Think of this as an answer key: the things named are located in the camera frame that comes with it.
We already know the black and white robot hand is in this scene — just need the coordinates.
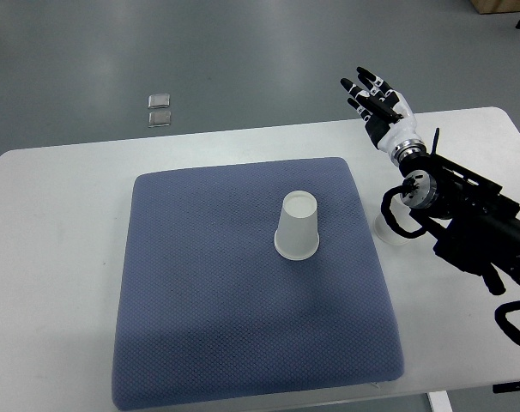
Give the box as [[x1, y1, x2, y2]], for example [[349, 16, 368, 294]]
[[340, 67, 421, 156]]

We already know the white paper cup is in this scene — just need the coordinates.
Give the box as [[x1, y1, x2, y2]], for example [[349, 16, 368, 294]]
[[274, 191, 320, 261], [372, 196, 420, 245]]

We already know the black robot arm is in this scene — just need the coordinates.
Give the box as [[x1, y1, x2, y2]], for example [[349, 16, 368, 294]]
[[381, 138, 520, 295]]

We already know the wooden furniture corner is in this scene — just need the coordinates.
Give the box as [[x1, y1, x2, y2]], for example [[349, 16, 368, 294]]
[[470, 0, 520, 14]]

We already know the white paper cup on cushion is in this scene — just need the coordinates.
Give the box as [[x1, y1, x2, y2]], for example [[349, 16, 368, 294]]
[[274, 191, 320, 261]]

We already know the lower metal floor plate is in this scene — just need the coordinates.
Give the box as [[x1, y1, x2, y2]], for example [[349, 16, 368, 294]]
[[148, 110, 172, 128]]

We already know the metal floor plate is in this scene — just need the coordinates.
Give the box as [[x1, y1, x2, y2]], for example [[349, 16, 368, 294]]
[[148, 94, 170, 109], [148, 110, 172, 128]]

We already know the upper metal floor plate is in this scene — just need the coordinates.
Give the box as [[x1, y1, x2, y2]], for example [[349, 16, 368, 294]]
[[148, 94, 170, 109]]

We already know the blue mesh cushion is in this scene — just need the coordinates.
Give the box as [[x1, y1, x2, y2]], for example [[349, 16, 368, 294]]
[[112, 157, 404, 410]]

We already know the white table leg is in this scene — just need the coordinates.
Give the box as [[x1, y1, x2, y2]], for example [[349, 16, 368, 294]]
[[427, 391, 453, 412]]

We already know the black table control panel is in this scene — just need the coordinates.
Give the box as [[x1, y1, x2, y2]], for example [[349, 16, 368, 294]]
[[493, 381, 520, 394]]

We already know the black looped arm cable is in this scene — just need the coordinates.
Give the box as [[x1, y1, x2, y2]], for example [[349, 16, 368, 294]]
[[380, 185, 427, 239]]

